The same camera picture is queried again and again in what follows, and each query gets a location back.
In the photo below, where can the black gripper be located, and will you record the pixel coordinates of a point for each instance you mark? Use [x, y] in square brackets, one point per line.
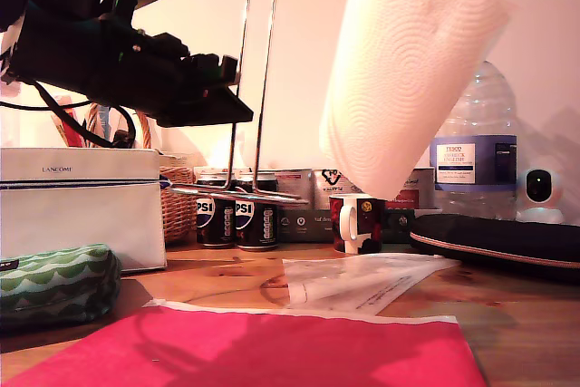
[90, 60]

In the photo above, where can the metallic paper towel stand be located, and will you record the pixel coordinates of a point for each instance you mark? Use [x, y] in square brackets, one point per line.
[281, 198]

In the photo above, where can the white paper towel roll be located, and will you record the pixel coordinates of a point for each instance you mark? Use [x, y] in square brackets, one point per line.
[399, 65]

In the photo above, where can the blue tube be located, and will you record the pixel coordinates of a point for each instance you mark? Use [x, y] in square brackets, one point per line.
[104, 123]

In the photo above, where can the wicker basket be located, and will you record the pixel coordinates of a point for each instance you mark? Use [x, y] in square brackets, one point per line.
[176, 215]

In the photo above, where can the black Pepsi can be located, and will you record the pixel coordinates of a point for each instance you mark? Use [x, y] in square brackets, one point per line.
[258, 228]
[213, 224]

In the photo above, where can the red pink carton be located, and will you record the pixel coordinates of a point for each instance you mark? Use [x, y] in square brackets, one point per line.
[68, 131]

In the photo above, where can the white Lancome box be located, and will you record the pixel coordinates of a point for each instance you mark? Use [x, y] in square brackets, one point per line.
[81, 224]

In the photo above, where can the clear plastic sleeve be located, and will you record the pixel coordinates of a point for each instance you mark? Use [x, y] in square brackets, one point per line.
[362, 278]

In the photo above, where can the green wave-patterned pouch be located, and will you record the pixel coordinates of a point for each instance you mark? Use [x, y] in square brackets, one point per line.
[54, 283]

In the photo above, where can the red paper mat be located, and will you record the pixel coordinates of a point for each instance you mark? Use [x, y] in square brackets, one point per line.
[226, 351]

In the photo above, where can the large clear water bottle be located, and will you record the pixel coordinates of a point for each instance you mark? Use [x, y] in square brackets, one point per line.
[476, 165]

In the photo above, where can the black case with pale trim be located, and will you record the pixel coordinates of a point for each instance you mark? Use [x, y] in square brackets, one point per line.
[498, 237]

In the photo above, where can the small white round camera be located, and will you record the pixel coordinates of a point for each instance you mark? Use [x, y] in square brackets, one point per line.
[539, 187]

